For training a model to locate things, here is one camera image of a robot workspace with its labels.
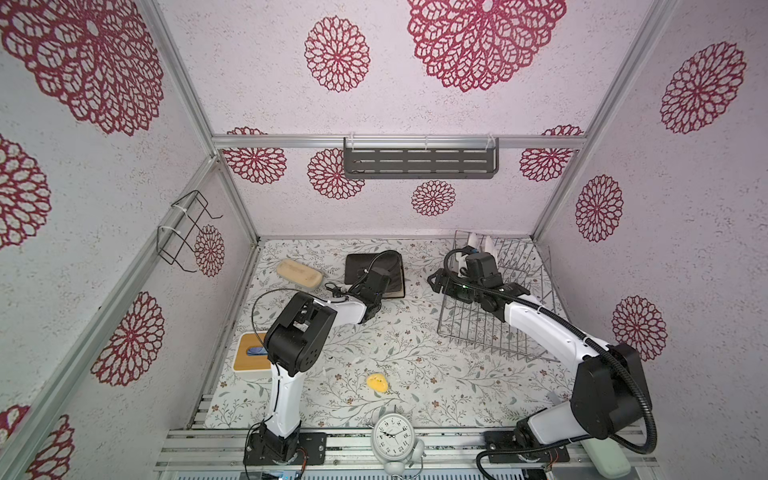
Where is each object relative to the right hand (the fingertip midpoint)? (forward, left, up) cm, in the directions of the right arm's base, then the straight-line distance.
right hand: (437, 277), depth 86 cm
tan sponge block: (+12, +46, -14) cm, 50 cm away
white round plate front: (+17, -13, -2) cm, 22 cm away
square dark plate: (+2, +13, +3) cm, 14 cm away
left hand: (+9, +20, -12) cm, 25 cm away
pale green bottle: (-40, -39, -17) cm, 59 cm away
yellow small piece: (-25, +17, -15) cm, 34 cm away
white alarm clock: (-40, +12, -14) cm, 44 cm away
